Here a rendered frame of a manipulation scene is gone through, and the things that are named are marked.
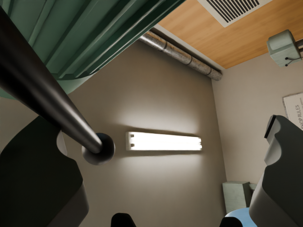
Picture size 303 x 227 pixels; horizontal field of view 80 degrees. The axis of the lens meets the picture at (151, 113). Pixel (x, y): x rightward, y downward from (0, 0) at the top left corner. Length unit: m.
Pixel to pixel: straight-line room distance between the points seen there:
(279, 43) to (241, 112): 1.38
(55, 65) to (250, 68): 3.33
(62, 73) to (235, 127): 3.20
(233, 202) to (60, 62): 3.04
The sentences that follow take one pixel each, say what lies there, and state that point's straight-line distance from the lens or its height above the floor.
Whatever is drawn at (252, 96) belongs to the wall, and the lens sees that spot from 3.29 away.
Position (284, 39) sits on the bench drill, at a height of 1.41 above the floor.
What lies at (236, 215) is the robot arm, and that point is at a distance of 0.45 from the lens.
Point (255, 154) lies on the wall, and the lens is 3.20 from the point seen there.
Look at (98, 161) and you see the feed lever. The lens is 0.20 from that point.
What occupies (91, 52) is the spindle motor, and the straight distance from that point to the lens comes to 0.17.
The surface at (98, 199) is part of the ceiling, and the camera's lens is 1.67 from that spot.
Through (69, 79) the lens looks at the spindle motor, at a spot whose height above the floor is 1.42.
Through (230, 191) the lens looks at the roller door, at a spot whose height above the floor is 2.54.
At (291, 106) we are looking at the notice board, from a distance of 3.12.
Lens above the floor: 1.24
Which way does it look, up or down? 44 degrees up
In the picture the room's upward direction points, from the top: 108 degrees counter-clockwise
